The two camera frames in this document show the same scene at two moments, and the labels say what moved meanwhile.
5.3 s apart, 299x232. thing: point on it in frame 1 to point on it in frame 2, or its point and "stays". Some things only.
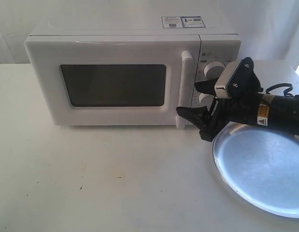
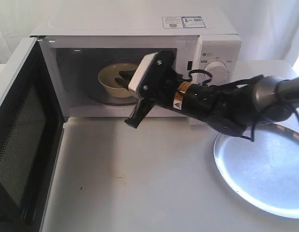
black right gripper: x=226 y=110 to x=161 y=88
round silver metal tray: x=264 y=165 stays
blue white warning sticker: x=182 y=21 stays
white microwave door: x=128 y=80 to x=29 y=125
